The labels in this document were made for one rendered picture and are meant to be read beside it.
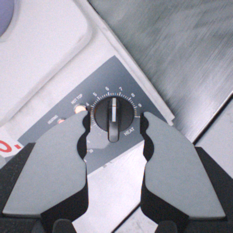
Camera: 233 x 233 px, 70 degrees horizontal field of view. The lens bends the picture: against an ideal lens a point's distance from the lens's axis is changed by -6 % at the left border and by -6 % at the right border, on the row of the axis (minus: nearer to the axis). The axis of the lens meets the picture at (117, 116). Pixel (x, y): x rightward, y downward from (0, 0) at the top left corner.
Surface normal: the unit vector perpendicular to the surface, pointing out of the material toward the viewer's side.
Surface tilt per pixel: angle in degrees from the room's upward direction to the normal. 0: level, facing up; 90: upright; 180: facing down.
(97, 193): 0
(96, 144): 30
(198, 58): 0
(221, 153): 0
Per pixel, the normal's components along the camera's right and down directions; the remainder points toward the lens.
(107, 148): 0.01, 0.47
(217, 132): -0.30, 0.07
